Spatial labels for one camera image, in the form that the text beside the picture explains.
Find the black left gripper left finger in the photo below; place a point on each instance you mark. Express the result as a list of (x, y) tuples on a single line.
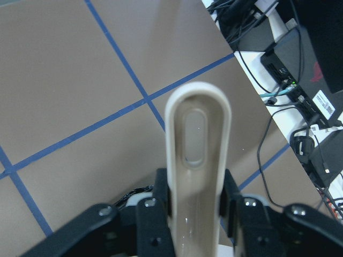
[(140, 229)]

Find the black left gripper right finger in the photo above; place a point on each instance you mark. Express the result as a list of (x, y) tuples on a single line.
[(257, 230)]

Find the beige plastic dustpan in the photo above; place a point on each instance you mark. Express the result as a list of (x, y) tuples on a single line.
[(197, 127)]

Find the black computer box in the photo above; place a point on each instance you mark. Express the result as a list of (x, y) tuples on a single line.
[(292, 61)]

